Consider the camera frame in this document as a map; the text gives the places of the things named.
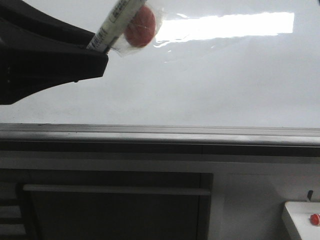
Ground dark cabinet with rail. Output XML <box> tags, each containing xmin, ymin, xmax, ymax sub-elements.
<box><xmin>0</xmin><ymin>169</ymin><xmax>213</xmax><ymax>240</ymax></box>

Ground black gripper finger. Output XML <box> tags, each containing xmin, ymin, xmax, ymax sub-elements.
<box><xmin>0</xmin><ymin>20</ymin><xmax>109</xmax><ymax>105</ymax></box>
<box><xmin>0</xmin><ymin>0</ymin><xmax>95</xmax><ymax>46</ymax></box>

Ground large white whiteboard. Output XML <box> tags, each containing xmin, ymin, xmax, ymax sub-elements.
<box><xmin>0</xmin><ymin>0</ymin><xmax>320</xmax><ymax>145</ymax></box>

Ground white control box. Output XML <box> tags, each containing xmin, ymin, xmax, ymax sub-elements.
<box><xmin>282</xmin><ymin>201</ymin><xmax>320</xmax><ymax>240</ymax></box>

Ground red round magnet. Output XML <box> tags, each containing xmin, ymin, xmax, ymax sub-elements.
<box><xmin>124</xmin><ymin>5</ymin><xmax>156</xmax><ymax>48</ymax></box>

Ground red emergency stop button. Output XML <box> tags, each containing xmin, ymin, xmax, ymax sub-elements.
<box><xmin>309</xmin><ymin>213</ymin><xmax>320</xmax><ymax>227</ymax></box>

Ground white whiteboard marker pen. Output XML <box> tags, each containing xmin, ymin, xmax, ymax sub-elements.
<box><xmin>86</xmin><ymin>0</ymin><xmax>146</xmax><ymax>54</ymax></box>

